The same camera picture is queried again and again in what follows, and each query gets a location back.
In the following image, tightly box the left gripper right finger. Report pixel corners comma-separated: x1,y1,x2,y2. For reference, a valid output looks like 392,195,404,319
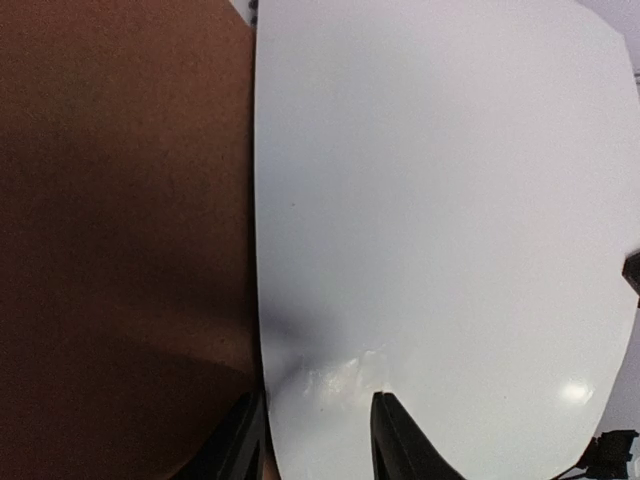
370,391,464,480

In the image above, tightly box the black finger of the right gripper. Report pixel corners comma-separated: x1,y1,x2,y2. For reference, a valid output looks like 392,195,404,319
622,249,640,297

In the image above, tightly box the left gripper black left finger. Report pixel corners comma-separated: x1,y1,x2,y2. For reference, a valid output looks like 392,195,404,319
174,392,265,480

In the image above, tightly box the landscape photo print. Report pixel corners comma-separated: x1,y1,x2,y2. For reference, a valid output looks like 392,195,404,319
255,1,639,479

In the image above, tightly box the brown cardboard backing board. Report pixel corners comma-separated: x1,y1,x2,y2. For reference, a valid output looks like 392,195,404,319
1,1,259,479

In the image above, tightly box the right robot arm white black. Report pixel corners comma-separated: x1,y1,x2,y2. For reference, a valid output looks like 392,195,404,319
557,317,639,479

